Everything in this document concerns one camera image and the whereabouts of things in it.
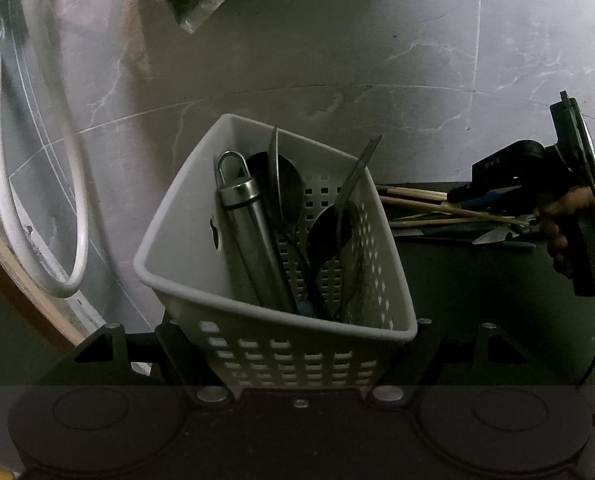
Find short white hose loop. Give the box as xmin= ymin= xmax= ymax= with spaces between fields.
xmin=0 ymin=30 xmax=79 ymax=299

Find thin steel utensil handle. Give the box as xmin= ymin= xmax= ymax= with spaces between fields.
xmin=268 ymin=127 xmax=282 ymax=226

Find person's right hand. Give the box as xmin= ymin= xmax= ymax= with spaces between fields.
xmin=534 ymin=188 xmax=595 ymax=280

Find dark steel spoon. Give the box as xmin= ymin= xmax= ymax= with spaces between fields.
xmin=305 ymin=202 xmax=359 ymax=321

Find grey perforated plastic basket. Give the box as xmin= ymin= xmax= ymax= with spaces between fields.
xmin=132 ymin=112 xmax=419 ymax=390

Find black handled kitchen scissors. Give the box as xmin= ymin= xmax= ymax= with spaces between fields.
xmin=472 ymin=214 xmax=536 ymax=245

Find wooden chopstick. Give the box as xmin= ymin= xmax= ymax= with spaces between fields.
xmin=377 ymin=185 xmax=447 ymax=203
xmin=389 ymin=217 xmax=512 ymax=229
xmin=379 ymin=196 xmax=529 ymax=228

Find steel cylinder with loop handle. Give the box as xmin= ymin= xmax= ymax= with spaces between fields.
xmin=215 ymin=150 xmax=298 ymax=314

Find large steel ladle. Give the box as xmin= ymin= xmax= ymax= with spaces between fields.
xmin=247 ymin=152 xmax=308 ymax=311

